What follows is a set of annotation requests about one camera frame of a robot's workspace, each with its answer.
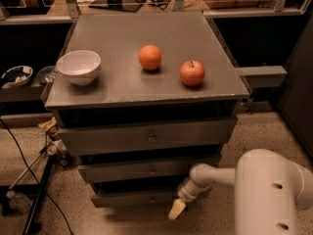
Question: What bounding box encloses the black tripod stand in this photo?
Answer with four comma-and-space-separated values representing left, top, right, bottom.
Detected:
8, 146, 54, 235

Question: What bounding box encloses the grey left shelf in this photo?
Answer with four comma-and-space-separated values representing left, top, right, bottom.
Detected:
0, 82, 44, 103

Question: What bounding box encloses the blue white bowl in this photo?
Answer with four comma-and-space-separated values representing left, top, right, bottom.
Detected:
2, 66, 33, 86

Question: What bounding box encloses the grey drawer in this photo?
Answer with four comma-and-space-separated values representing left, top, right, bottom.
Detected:
91, 180, 178, 208
59, 117, 237, 156
78, 154, 221, 183

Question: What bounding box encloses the grey side shelf right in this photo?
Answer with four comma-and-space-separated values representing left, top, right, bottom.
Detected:
236, 66, 288, 88

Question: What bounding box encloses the orange fruit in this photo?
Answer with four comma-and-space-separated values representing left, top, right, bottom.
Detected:
139, 45, 161, 71

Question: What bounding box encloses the grey drawer cabinet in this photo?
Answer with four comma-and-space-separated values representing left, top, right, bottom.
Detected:
41, 11, 250, 209

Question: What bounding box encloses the grey bottom drawer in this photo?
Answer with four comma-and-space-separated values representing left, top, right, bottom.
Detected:
91, 180, 178, 208

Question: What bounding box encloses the crumpled snack wrapper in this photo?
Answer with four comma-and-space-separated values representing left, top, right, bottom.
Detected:
38, 117, 58, 137

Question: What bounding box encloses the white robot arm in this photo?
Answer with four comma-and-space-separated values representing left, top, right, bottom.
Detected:
168, 149, 313, 235

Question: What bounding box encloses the black floor cable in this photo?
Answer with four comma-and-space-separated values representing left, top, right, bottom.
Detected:
0, 117, 74, 235

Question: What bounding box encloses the red apple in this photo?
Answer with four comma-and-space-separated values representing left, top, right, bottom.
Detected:
179, 61, 205, 87

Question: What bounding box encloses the grey top drawer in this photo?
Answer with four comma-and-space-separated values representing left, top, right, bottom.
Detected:
59, 117, 237, 156

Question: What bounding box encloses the grey middle drawer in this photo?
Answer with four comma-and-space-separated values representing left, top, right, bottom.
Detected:
78, 154, 221, 183

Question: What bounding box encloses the black monitor base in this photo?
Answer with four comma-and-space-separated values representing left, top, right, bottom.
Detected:
89, 0, 143, 13

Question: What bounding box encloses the clear plastic bottle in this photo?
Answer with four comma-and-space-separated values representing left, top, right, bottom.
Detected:
6, 190, 32, 213

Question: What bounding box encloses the dark small bowl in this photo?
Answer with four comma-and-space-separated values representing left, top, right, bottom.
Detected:
36, 66, 57, 84

